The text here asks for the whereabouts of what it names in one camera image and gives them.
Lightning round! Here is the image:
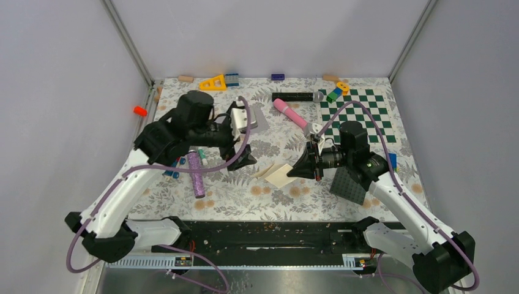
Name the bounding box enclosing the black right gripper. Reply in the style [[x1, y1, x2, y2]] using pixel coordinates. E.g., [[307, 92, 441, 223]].
[[287, 140, 352, 181]]

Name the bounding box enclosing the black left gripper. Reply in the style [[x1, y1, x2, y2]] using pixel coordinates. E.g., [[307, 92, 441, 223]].
[[191, 118, 259, 170]]

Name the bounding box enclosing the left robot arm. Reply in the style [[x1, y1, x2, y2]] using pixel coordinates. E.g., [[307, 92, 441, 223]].
[[65, 90, 256, 263]]

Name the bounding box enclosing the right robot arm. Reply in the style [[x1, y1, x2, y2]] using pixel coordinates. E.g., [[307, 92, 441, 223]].
[[287, 121, 475, 293]]

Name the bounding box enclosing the green white glue stick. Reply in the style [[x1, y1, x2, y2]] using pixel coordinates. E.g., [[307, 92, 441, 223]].
[[198, 148, 208, 166]]

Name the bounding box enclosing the dark grey studded baseplate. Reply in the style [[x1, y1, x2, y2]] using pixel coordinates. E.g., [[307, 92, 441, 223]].
[[329, 167, 367, 205]]

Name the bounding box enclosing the purple glitter microphone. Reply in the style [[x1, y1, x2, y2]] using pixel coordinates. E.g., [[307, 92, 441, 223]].
[[186, 149, 206, 199]]

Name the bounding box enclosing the floral patterned table mat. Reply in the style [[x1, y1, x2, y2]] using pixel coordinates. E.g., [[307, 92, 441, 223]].
[[128, 77, 435, 223]]

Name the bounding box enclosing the pink microphone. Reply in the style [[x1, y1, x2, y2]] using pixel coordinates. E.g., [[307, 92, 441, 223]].
[[273, 99, 308, 132]]

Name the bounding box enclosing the black microphone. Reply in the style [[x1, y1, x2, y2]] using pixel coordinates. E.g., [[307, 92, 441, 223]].
[[271, 91, 324, 103]]

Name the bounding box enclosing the blue red toy car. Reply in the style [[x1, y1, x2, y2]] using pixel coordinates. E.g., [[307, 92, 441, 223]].
[[163, 157, 187, 180]]

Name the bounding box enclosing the green white chessboard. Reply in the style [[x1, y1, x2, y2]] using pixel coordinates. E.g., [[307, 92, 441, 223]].
[[318, 88, 400, 145]]

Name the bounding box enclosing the green blue toy brick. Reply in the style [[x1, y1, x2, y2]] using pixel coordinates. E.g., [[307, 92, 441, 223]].
[[326, 88, 343, 104]]

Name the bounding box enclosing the yellow triangle shape toy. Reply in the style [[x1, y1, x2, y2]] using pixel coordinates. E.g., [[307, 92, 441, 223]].
[[199, 74, 227, 91]]

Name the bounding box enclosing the grey and blue brick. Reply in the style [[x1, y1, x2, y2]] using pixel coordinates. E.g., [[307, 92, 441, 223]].
[[224, 73, 239, 87]]

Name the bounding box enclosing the multicolour brick stack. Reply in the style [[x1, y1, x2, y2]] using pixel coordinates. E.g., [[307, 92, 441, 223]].
[[388, 153, 398, 173]]

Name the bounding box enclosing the purple flat toy brick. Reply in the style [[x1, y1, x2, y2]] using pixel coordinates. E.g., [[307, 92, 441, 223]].
[[271, 73, 285, 81]]

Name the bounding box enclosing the wooden block back right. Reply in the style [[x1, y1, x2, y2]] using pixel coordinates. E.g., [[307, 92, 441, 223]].
[[322, 74, 341, 83]]

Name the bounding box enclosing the light wooden block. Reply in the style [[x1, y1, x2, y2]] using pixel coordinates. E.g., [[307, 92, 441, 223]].
[[177, 75, 194, 83]]

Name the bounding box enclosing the red plastic cylinder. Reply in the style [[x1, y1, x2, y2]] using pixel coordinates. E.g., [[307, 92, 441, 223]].
[[133, 106, 147, 117]]

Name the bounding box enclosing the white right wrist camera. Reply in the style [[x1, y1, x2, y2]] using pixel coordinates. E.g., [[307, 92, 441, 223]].
[[304, 122, 325, 154]]

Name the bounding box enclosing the orange yellow ring toy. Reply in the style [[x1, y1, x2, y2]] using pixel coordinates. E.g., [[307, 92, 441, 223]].
[[335, 81, 350, 96]]

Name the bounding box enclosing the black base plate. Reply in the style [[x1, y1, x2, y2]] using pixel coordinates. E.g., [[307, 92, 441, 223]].
[[111, 218, 435, 266]]

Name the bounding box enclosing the white perforated cable tray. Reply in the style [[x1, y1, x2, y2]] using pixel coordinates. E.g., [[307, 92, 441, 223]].
[[105, 254, 366, 271]]

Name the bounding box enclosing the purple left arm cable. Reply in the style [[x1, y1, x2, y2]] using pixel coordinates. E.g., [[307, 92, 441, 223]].
[[65, 96, 253, 294]]

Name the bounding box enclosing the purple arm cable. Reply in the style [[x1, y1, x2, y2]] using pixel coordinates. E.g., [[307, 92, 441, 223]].
[[316, 100, 481, 294], [65, 96, 253, 294]]

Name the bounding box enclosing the wooden block by rail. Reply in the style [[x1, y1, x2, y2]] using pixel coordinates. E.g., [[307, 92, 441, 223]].
[[154, 86, 163, 103]]

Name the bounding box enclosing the aluminium side rail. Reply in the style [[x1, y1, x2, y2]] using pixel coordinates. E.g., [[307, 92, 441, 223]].
[[116, 80, 164, 210]]

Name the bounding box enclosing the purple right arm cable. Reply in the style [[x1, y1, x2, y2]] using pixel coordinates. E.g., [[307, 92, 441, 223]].
[[316, 100, 481, 294]]

